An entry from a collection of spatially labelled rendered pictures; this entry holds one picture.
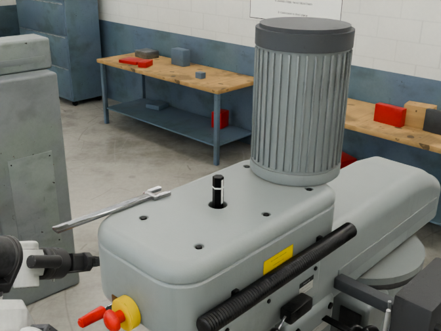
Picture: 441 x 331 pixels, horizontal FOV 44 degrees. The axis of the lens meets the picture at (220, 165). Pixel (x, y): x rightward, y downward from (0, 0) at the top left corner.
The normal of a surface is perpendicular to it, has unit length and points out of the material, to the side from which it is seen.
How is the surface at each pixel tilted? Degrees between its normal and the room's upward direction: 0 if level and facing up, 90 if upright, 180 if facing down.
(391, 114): 90
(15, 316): 57
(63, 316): 0
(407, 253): 0
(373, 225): 90
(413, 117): 90
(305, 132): 90
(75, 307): 0
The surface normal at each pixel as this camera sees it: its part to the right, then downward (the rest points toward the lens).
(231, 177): 0.01, -0.92
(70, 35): 0.73, 0.27
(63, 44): -0.69, 0.27
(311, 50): -0.02, 0.39
